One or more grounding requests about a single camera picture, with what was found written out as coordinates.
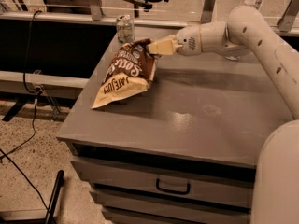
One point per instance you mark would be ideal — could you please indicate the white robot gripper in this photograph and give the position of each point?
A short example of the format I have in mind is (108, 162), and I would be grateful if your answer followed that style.
(188, 41)

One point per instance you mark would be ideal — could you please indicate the brown Late July chip bag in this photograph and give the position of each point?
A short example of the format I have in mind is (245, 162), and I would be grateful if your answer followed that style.
(130, 72)

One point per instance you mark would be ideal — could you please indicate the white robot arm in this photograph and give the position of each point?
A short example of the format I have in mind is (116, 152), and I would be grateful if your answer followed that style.
(276, 187)

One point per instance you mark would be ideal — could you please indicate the green 7up soda can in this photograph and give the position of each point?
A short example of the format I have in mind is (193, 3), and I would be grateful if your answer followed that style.
(125, 29)

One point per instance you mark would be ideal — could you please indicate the clear plastic water bottle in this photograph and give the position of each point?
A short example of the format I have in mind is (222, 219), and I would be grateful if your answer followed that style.
(250, 3)

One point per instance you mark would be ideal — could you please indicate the grey drawer cabinet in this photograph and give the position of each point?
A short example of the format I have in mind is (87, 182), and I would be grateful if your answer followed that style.
(220, 126)

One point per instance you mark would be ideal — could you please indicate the black drawer handle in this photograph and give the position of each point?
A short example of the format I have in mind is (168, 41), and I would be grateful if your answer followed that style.
(172, 188)

